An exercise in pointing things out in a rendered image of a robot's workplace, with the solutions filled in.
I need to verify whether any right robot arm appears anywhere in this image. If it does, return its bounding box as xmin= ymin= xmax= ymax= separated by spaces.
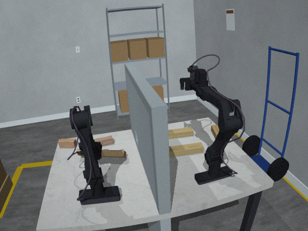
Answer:
xmin=193 ymin=69 xmax=243 ymax=183

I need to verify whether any grey panel wall with slot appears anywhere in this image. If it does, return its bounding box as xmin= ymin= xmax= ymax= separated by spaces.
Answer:
xmin=125 ymin=63 xmax=171 ymax=231

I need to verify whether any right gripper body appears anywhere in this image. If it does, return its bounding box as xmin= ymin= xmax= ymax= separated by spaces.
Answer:
xmin=180 ymin=67 xmax=198 ymax=90

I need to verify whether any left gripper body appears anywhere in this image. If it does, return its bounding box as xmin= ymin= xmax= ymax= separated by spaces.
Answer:
xmin=78 ymin=142 xmax=102 ymax=160

